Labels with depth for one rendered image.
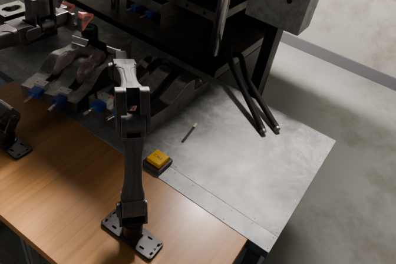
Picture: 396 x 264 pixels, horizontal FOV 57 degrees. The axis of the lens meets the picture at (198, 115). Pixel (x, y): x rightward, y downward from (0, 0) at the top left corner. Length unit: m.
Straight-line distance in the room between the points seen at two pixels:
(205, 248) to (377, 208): 1.76
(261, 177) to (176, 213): 0.37
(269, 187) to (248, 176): 0.09
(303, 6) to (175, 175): 0.98
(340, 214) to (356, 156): 0.63
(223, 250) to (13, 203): 0.68
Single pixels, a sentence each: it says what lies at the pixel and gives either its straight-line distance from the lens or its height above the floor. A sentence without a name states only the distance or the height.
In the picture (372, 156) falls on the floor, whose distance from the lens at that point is 3.15.
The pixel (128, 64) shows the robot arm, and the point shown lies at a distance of 1.15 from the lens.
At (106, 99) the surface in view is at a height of 0.92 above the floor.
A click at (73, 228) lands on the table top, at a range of 1.23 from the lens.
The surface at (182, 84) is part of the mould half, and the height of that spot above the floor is 0.93.
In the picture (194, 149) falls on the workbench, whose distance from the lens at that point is 1.46.
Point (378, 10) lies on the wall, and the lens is 3.92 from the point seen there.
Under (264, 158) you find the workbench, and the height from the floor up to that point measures 0.80.
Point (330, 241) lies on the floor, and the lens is 2.43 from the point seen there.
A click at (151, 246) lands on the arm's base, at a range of 1.18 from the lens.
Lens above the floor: 1.83
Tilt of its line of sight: 40 degrees down
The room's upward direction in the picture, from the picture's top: 12 degrees clockwise
